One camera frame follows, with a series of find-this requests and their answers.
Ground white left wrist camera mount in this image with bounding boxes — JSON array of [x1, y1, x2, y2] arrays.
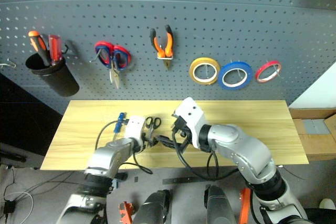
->
[[122, 115, 146, 141]]

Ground grey foam block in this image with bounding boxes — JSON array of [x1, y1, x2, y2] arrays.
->
[[302, 119, 332, 135]]

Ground white panel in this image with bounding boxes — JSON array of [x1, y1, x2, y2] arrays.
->
[[288, 61, 336, 110]]

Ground white shoe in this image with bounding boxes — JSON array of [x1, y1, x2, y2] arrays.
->
[[318, 198, 336, 212]]

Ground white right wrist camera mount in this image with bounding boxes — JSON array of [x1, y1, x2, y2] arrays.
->
[[174, 97, 206, 149]]

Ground black cup holder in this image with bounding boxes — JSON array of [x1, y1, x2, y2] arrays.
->
[[25, 52, 80, 98]]

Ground silver scissors hook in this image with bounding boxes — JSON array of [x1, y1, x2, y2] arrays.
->
[[89, 50, 102, 63]]

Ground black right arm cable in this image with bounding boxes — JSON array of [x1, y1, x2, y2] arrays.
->
[[171, 129, 242, 182]]

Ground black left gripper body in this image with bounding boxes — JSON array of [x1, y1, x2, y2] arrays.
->
[[142, 129, 159, 148]]

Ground red blue handled scissors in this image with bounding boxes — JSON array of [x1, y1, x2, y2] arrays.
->
[[94, 41, 132, 90]]

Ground orange black handled pliers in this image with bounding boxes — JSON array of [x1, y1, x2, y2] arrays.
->
[[150, 24, 174, 71]]

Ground orange black handled screwdriver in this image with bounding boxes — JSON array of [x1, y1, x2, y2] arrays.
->
[[28, 30, 51, 67]]

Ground red handled screwdriver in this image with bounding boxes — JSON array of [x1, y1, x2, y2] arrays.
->
[[48, 34, 64, 67]]

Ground black cabinet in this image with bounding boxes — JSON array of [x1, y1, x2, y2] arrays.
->
[[0, 72, 64, 157]]

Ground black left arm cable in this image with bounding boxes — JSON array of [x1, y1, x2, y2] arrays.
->
[[94, 119, 154, 176]]

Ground black handled scissors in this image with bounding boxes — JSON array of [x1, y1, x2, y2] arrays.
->
[[145, 116, 162, 142]]

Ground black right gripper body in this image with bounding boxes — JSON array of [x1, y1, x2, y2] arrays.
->
[[171, 113, 193, 142]]

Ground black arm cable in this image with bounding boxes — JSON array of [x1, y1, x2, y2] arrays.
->
[[94, 119, 154, 176], [171, 129, 242, 182]]

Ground red tape roll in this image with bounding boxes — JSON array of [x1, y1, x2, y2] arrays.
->
[[255, 60, 282, 83]]

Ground orange bracket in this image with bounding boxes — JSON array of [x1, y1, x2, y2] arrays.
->
[[238, 187, 252, 224], [118, 201, 137, 224]]

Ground blue tape roll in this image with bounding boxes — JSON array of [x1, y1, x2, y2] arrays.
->
[[217, 61, 254, 90]]

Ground blue handled screwdriver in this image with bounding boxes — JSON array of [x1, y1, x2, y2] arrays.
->
[[112, 112, 128, 141]]

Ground white floor cable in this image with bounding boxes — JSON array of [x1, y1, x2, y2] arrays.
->
[[0, 190, 35, 219]]

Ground dark grey pegboard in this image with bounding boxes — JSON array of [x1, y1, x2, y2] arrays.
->
[[0, 0, 336, 116]]

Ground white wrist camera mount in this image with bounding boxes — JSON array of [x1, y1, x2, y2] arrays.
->
[[122, 115, 146, 141], [174, 97, 206, 149]]

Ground yellow tape roll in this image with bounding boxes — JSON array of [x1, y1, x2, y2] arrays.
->
[[189, 57, 221, 86]]

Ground dark rounded robot leg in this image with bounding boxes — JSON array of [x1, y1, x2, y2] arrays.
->
[[133, 189, 173, 224], [204, 185, 236, 224]]

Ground silver wire hook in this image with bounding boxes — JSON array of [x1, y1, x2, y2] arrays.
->
[[0, 58, 17, 69]]

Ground black power adapter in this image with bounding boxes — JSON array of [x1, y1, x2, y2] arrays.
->
[[3, 200, 17, 216]]

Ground brown cardboard box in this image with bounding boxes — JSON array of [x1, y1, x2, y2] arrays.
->
[[288, 108, 336, 162]]

